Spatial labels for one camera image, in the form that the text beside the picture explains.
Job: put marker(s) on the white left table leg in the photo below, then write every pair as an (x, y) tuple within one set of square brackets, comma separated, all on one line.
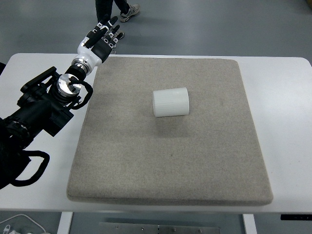
[(65, 223)]

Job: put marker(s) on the white table leg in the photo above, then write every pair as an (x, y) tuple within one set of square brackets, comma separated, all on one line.
[(65, 223), (249, 224)]

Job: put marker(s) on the white ribbed cup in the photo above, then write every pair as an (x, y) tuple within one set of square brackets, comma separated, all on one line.
[(171, 102)]

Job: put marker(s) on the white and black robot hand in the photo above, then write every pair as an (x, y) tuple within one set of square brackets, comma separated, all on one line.
[(98, 43)]

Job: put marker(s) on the black desk control panel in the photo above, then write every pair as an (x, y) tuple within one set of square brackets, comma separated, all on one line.
[(296, 217)]

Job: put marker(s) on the beige felt mat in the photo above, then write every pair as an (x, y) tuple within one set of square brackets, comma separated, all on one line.
[(211, 156)]

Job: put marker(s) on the white right table leg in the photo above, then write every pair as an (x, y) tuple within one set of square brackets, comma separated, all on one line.
[(249, 224)]

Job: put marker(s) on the person's leg with sneaker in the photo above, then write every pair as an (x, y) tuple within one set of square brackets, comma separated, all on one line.
[(104, 9)]

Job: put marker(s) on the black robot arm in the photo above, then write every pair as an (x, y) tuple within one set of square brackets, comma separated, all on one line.
[(46, 104)]

